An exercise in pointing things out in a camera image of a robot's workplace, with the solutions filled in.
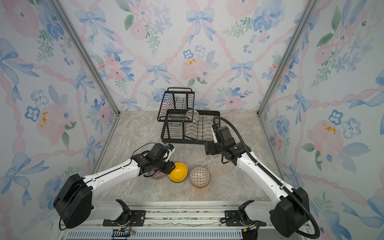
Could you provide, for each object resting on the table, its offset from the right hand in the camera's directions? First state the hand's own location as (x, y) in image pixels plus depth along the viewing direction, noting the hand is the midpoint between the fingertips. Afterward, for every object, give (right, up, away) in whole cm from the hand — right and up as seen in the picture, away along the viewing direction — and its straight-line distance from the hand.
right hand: (213, 143), depth 82 cm
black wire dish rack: (-17, +10, +4) cm, 20 cm away
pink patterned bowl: (-31, -19, +4) cm, 36 cm away
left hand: (-23, -12, +3) cm, 26 cm away
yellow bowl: (-19, -17, +2) cm, 26 cm away
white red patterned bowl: (-11, +16, +5) cm, 20 cm away
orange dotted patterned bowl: (-7, -20, +4) cm, 22 cm away
